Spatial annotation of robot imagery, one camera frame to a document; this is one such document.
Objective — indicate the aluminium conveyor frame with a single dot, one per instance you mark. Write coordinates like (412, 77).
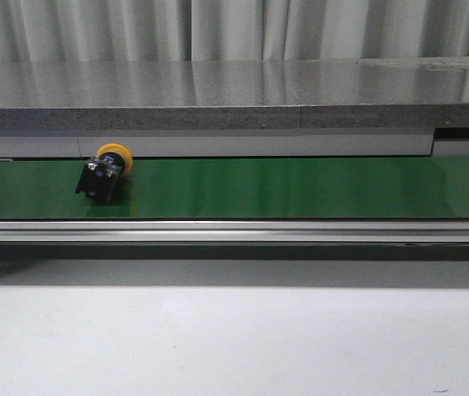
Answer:
(330, 253)

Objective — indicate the yellow black push button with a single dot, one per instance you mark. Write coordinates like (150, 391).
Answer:
(102, 172)

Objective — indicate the white pleated curtain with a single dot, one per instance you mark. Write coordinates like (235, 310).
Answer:
(231, 30)

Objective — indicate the green conveyor belt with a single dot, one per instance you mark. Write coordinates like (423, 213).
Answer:
(245, 188)

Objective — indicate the dark grey stone counter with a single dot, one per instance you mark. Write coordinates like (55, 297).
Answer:
(288, 108)

